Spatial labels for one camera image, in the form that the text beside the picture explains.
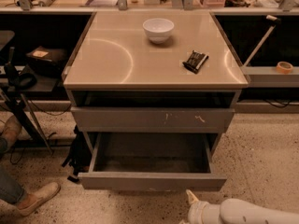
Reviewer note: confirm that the white foam-padded gripper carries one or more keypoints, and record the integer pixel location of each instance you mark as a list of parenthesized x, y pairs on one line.
[(196, 213)]

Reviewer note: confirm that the grey drawer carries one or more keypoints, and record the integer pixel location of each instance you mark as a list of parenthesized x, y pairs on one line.
[(151, 162), (152, 120)]

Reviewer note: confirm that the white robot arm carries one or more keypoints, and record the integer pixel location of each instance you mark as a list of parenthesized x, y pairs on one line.
[(234, 211)]

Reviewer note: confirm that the grey drawer cabinet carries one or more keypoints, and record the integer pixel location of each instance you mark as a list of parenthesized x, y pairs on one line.
[(117, 65)]

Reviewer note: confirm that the black snack packet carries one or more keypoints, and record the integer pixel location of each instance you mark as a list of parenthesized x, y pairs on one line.
[(195, 61)]

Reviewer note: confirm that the tan shoe near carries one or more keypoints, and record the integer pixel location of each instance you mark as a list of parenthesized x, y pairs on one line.
[(31, 201)]

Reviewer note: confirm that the tan shoe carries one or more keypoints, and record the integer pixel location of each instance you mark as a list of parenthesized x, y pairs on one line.
[(31, 201), (9, 136)]

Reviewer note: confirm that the tape roll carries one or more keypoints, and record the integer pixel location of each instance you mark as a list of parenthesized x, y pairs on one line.
[(284, 68)]

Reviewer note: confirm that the white bowl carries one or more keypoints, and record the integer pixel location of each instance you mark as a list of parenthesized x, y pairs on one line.
[(158, 30)]

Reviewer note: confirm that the blue jeans leg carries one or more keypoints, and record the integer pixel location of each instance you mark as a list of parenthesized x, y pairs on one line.
[(11, 191)]

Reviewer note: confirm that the tan shoe far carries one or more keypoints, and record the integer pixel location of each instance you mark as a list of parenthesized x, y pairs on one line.
[(9, 136)]

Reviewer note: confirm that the white stick with black tip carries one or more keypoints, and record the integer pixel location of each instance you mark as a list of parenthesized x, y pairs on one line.
[(274, 21)]

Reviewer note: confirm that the black side table stand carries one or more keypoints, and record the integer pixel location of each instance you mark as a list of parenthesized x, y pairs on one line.
[(22, 110)]

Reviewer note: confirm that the black headphones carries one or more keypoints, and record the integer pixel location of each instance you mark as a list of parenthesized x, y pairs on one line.
[(16, 80)]

